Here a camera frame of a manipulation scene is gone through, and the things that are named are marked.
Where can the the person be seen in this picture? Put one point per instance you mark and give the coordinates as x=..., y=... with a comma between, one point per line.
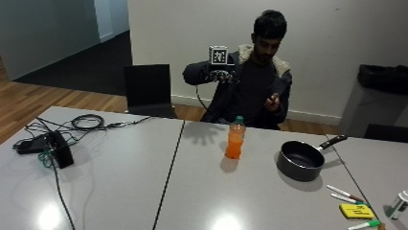
x=253, y=86

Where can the white marker cube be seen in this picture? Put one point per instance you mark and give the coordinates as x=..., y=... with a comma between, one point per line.
x=219, y=55

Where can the orange drink bottle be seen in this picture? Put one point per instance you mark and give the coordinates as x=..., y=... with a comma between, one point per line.
x=236, y=140

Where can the black chair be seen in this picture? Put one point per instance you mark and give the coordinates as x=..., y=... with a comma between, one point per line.
x=149, y=91

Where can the black saucepan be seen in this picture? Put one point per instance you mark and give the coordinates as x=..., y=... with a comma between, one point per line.
x=302, y=158

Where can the grey bin with black bag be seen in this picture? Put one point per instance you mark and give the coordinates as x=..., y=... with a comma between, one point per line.
x=374, y=99

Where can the dark chair back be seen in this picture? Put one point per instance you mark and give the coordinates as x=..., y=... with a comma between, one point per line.
x=386, y=133

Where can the white marker pen brown cap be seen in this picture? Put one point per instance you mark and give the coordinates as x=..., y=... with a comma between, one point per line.
x=345, y=193

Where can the white marker pen green cap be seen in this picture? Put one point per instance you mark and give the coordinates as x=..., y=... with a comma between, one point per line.
x=349, y=200

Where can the yellow sponge eraser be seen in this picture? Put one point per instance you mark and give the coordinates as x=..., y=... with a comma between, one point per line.
x=357, y=211

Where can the black device box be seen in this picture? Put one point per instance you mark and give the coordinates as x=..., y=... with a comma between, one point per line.
x=59, y=148

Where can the black flat device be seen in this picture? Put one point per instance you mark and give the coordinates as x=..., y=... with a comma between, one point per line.
x=31, y=145

